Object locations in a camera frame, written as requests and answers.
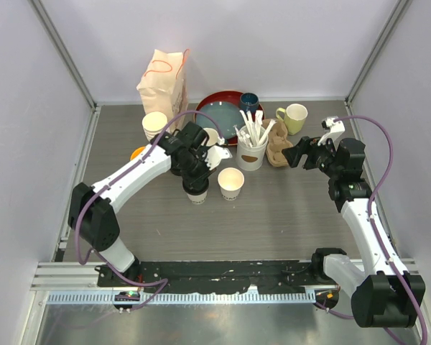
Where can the white paper cup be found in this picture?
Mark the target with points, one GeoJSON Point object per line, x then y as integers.
{"type": "Point", "coordinates": [197, 199]}
{"type": "Point", "coordinates": [230, 181]}

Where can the blue ceramic plate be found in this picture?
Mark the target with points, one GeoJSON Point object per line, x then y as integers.
{"type": "Point", "coordinates": [226, 115]}

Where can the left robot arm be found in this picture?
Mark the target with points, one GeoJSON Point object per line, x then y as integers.
{"type": "Point", "coordinates": [93, 209]}

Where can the black cup lid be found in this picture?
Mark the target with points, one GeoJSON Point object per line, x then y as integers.
{"type": "Point", "coordinates": [196, 188]}

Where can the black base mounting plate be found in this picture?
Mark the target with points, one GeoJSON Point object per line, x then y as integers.
{"type": "Point", "coordinates": [230, 277]}

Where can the white straw holder tin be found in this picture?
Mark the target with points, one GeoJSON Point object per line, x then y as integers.
{"type": "Point", "coordinates": [250, 158]}

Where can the dark green ceramic mug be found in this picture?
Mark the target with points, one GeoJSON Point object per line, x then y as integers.
{"type": "Point", "coordinates": [213, 138]}

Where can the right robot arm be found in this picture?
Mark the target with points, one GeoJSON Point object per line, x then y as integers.
{"type": "Point", "coordinates": [373, 251]}

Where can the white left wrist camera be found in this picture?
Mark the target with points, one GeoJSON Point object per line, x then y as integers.
{"type": "Point", "coordinates": [216, 153]}

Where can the dark blue ceramic cup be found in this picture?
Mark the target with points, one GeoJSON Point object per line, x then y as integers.
{"type": "Point", "coordinates": [248, 102]}

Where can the brown paper takeout bag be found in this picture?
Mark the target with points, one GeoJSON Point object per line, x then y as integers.
{"type": "Point", "coordinates": [163, 86]}

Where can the aluminium frame rail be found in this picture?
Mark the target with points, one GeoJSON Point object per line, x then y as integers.
{"type": "Point", "coordinates": [96, 284]}

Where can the red round tray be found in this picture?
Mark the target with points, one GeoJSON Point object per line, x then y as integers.
{"type": "Point", "coordinates": [227, 96]}

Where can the orange plastic bowl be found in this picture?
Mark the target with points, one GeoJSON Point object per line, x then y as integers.
{"type": "Point", "coordinates": [136, 152]}

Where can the stack of white paper cups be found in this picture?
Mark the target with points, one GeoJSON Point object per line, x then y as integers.
{"type": "Point", "coordinates": [153, 123]}

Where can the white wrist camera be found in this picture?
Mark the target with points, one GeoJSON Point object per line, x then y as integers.
{"type": "Point", "coordinates": [334, 129]}
{"type": "Point", "coordinates": [216, 153]}

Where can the brown cardboard cup carrier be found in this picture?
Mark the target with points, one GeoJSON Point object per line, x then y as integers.
{"type": "Point", "coordinates": [277, 141]}

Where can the light green ceramic mug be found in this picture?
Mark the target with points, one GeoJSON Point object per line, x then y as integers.
{"type": "Point", "coordinates": [293, 116]}

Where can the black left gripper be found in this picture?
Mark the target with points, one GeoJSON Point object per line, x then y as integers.
{"type": "Point", "coordinates": [206, 172]}

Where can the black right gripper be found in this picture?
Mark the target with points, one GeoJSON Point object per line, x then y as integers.
{"type": "Point", "coordinates": [306, 145]}

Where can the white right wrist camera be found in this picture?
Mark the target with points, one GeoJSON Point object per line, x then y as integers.
{"type": "Point", "coordinates": [334, 129]}

